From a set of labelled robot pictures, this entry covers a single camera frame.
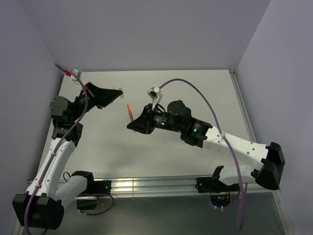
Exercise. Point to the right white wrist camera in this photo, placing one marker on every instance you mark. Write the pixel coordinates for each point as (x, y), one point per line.
(155, 94)

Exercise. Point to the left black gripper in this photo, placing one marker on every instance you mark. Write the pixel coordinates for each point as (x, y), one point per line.
(102, 96)

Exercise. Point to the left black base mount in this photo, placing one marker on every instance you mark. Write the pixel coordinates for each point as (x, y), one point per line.
(90, 198)

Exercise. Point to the aluminium rail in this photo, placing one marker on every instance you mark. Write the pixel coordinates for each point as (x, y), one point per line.
(248, 125)
(153, 187)

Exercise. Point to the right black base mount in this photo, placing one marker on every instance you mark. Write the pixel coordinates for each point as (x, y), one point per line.
(221, 195)

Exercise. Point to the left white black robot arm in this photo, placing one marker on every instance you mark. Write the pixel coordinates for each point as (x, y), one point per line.
(43, 204)

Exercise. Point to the aluminium front rail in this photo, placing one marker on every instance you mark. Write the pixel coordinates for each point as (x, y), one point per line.
(153, 187)

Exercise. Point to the pink pen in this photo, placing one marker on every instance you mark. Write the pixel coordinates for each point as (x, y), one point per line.
(130, 113)

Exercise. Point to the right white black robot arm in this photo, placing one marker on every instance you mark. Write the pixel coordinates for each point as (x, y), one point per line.
(262, 164)

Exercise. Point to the aluminium right side rail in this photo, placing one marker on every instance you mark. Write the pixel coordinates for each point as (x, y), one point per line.
(248, 125)

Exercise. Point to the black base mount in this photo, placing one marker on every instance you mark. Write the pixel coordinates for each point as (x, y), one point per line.
(221, 195)
(90, 198)

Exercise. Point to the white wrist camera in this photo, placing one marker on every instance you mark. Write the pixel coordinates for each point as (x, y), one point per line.
(74, 75)
(155, 94)

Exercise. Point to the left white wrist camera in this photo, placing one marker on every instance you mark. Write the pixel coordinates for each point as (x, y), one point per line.
(74, 75)

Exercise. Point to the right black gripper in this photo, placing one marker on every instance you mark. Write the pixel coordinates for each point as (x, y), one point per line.
(144, 123)

